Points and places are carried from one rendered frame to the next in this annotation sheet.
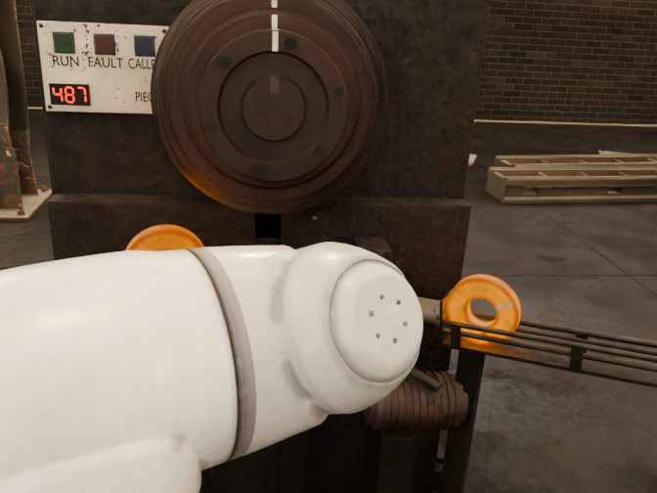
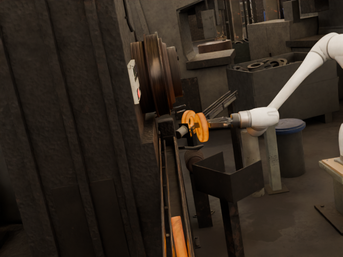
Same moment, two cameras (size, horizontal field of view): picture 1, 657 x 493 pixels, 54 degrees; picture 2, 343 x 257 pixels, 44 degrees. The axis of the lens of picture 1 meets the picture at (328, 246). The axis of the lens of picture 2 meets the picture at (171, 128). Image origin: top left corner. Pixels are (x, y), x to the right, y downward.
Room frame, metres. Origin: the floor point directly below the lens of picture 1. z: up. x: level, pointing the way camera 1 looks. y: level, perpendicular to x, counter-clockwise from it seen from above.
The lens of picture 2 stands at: (0.93, 2.48, 1.41)
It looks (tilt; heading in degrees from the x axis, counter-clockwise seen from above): 14 degrees down; 279
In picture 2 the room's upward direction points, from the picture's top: 10 degrees counter-clockwise
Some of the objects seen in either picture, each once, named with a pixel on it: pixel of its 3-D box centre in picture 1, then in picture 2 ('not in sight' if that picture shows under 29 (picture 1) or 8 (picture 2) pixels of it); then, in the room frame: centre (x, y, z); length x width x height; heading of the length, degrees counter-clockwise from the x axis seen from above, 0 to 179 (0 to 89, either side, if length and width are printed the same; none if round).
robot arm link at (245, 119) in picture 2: not in sight; (243, 119); (0.88, 0.27, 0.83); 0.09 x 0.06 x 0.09; 98
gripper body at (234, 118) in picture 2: not in sight; (229, 121); (0.96, 0.28, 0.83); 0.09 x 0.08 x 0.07; 8
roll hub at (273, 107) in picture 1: (273, 107); (175, 72); (1.22, 0.12, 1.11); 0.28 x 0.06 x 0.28; 98
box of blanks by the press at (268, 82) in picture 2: not in sight; (278, 91); (0.39, -2.47, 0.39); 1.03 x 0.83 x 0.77; 23
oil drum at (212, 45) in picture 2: not in sight; (217, 67); (1.09, -4.95, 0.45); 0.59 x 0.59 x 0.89
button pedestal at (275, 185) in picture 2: not in sight; (271, 151); (0.69, -0.64, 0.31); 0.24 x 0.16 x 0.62; 98
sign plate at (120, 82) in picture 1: (107, 68); (135, 80); (1.38, 0.48, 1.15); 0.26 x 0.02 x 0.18; 98
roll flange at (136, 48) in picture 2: not in sight; (143, 77); (1.40, 0.14, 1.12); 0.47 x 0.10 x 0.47; 98
